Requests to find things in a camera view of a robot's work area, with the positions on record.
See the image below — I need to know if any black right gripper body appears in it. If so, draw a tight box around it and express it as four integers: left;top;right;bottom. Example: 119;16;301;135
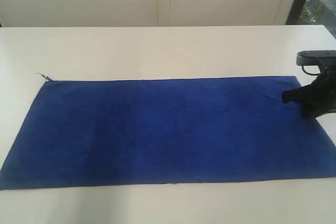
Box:
312;66;335;103

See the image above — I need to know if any blue towel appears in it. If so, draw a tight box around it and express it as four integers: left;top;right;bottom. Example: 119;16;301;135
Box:
1;76;335;190

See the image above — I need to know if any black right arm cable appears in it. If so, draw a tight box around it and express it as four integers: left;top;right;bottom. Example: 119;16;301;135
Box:
301;64;320;77

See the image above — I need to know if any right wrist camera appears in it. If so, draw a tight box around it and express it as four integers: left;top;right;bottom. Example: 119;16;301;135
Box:
296;49;335;67

